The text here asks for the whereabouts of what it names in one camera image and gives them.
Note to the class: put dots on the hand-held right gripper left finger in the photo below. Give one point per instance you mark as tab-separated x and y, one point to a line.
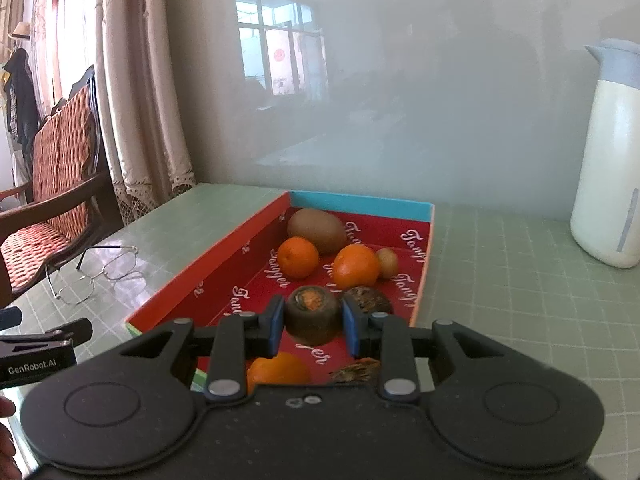
276	325

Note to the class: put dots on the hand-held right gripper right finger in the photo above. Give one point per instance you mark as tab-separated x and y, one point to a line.
350	327

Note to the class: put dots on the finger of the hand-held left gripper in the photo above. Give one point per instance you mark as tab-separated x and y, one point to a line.
9	317
75	331

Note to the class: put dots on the brown cup-shaped fruit piece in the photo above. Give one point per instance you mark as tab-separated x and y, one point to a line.
310	315

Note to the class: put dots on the dark wrinkled passion fruit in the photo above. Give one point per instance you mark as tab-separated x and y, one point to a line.
372	300

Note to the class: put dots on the large orange tangerine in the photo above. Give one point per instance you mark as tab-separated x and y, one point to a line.
277	370

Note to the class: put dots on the dark brown-topped passion fruit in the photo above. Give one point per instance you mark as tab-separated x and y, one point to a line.
357	374

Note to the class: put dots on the colourful cardboard box red inside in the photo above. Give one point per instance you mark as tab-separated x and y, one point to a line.
235	280

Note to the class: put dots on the small orange tangerine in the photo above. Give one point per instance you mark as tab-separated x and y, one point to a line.
298	257
356	266

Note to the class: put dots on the small tan longan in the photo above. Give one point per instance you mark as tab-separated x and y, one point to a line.
387	262

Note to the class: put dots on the brown kiwi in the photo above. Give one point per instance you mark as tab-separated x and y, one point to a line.
316	230

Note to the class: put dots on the person's left hand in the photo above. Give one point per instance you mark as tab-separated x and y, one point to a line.
6	455

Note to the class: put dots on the metal-rimmed eyeglasses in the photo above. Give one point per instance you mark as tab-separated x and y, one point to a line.
110	248

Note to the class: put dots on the dark wooden chair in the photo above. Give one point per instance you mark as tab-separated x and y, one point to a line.
55	200

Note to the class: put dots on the green grid tablecloth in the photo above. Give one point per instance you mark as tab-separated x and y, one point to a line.
500	285

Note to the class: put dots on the red checked chair cushion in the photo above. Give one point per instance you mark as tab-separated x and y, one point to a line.
60	160

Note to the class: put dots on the dark hanging jacket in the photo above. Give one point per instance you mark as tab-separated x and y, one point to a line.
17	95

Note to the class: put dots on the beige lace curtain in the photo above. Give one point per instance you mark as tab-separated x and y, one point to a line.
140	85

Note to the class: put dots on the beige brimmed hat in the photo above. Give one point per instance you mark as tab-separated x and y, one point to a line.
20	30

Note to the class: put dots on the white thermos jug blue lid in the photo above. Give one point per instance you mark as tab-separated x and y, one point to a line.
610	160

